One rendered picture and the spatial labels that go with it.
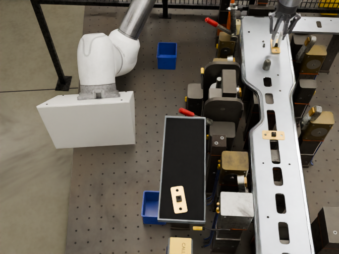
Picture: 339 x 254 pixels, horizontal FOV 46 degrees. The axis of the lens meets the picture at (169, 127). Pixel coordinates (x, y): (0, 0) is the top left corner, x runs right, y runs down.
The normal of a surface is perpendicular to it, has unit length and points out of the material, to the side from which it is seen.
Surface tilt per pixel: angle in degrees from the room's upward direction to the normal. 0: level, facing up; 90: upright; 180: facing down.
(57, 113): 90
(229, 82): 0
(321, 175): 0
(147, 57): 0
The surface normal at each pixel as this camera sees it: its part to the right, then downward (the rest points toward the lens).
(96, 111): 0.07, 0.83
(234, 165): 0.00, -0.55
